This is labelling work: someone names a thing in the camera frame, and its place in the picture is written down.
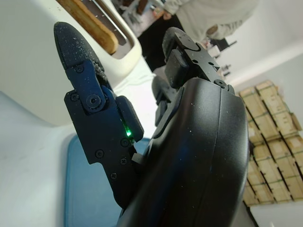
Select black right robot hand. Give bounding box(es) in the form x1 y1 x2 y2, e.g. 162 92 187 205
53 21 250 227

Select browned toast slice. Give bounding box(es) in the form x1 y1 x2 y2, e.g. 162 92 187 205
55 0 119 54

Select person in black trousers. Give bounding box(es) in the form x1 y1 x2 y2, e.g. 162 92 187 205
137 0 258 74

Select cream white two-slot toaster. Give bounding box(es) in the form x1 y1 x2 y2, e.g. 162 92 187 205
0 0 143 128

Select blue plastic tray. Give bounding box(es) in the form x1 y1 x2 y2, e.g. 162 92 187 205
65 134 152 227

